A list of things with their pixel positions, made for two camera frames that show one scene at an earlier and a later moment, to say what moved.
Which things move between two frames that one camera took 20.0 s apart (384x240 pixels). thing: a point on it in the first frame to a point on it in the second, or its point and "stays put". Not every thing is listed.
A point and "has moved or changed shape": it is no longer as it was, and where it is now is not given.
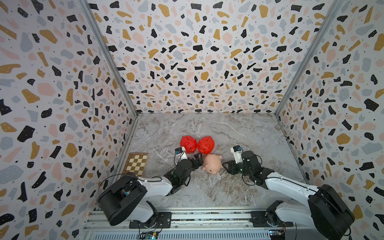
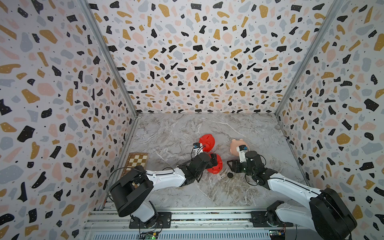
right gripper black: [231, 165] stays put
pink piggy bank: [212, 163] has moved or changed shape
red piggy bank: [189, 143] to [216, 169]
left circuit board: [152, 235] stays put
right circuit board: [277, 234] stays put
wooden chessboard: [136, 163] stays put
